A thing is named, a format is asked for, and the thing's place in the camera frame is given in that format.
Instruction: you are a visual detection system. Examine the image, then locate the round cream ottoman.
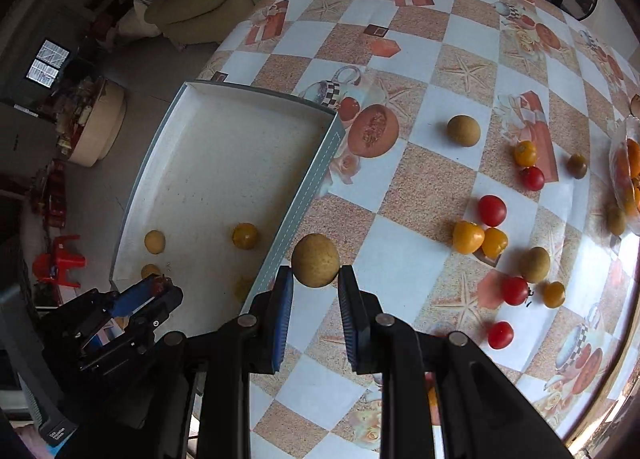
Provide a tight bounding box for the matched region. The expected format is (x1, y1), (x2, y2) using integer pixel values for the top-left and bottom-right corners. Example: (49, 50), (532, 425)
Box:
(68, 80), (126, 167)

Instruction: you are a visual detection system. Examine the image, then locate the red tomato with stem centre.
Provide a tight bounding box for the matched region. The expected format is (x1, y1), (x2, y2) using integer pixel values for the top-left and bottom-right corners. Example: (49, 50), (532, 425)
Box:
(501, 276), (532, 306)

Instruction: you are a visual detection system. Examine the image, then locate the brown longan beside bowl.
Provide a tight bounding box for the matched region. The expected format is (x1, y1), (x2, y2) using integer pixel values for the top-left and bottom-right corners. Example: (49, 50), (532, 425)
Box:
(606, 204), (626, 237)

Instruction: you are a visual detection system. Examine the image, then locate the yellow tomato left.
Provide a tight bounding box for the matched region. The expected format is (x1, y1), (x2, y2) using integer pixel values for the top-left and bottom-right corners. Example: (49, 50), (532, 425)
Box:
(452, 220), (485, 254)

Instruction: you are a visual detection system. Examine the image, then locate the red tomato upper middle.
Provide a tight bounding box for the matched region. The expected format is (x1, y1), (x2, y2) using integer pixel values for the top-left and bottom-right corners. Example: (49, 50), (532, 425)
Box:
(477, 194), (506, 227)

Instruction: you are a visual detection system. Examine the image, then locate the yellow tomato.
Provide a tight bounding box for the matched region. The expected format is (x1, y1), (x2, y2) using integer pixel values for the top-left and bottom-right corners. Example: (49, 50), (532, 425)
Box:
(452, 220), (485, 254)
(482, 227), (509, 261)

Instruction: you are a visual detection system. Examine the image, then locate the glass fruit bowl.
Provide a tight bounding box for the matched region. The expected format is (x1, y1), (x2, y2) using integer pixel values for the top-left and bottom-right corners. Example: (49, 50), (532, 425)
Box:
(608, 115), (639, 236)

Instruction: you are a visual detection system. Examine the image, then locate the brown longan centre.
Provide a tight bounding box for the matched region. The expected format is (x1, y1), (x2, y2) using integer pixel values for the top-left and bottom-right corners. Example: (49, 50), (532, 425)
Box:
(518, 247), (551, 283)

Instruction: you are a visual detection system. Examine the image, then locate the checkered patterned tablecloth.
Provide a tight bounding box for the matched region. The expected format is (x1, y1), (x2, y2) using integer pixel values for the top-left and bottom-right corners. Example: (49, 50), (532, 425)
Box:
(202, 0), (639, 439)

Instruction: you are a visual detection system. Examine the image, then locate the tan longan in tray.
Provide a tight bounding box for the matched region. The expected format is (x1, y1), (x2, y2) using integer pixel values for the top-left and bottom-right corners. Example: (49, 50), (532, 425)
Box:
(143, 231), (166, 254)
(140, 264), (162, 279)

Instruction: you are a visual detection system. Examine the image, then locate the amber tomato centre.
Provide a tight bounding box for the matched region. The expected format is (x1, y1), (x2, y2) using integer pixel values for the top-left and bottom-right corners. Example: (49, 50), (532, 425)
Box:
(542, 281), (565, 309)

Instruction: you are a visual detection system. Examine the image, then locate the yellow tomato right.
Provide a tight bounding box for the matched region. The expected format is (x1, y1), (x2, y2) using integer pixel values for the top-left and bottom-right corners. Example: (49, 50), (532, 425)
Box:
(482, 227), (509, 261)

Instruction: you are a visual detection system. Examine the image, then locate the red tomato with stem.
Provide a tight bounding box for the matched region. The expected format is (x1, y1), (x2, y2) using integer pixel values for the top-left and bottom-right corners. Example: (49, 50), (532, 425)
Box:
(150, 276), (174, 297)
(501, 276), (532, 306)

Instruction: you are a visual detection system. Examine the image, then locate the red tomato top pair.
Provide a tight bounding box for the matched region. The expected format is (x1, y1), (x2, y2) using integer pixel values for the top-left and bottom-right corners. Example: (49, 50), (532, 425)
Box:
(520, 166), (546, 191)

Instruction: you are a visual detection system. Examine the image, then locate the orange tomato top pair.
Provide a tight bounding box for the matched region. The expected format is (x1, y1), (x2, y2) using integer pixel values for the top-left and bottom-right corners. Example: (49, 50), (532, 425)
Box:
(513, 140), (538, 168)

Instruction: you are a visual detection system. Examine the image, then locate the brown round longan fruit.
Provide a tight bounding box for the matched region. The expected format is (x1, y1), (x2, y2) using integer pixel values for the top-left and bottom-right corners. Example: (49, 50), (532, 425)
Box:
(291, 234), (341, 288)

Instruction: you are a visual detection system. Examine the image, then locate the dark brown tomato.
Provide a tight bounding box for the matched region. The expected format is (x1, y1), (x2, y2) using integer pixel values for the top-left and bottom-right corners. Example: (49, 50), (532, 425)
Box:
(566, 153), (588, 179)

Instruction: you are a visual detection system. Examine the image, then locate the white tray with grey rim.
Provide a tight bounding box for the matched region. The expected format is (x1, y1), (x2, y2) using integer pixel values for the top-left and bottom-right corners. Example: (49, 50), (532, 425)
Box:
(110, 81), (345, 337)

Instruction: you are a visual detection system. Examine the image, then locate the brown longan upper left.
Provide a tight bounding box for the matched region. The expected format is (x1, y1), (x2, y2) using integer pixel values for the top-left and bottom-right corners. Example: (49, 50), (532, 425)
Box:
(446, 114), (482, 147)

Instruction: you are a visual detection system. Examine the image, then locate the red plastic stool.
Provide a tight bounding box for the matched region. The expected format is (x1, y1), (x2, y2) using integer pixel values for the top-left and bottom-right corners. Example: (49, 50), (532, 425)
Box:
(32, 235), (87, 289)

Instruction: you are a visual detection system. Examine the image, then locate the yellow fruit in tray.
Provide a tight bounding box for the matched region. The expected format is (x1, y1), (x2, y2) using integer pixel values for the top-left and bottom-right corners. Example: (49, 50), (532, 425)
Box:
(231, 223), (260, 250)

